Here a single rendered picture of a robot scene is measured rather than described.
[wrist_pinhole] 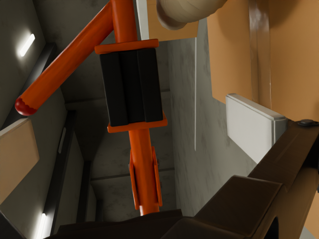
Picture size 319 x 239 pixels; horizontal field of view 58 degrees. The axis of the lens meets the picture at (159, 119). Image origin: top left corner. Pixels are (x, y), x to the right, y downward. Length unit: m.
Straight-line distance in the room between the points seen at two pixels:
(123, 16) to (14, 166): 0.17
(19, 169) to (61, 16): 9.83
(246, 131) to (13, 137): 0.13
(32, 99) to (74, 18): 9.62
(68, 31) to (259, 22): 9.85
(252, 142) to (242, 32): 0.21
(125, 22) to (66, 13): 9.65
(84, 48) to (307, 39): 0.20
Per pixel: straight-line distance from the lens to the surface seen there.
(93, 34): 0.31
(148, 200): 0.32
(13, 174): 0.18
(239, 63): 0.36
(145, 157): 0.30
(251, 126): 0.16
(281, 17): 0.27
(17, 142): 0.18
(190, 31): 2.13
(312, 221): 1.16
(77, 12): 9.87
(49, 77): 0.32
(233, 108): 0.18
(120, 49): 0.27
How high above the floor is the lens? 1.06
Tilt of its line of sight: 3 degrees down
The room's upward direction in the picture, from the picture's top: 97 degrees counter-clockwise
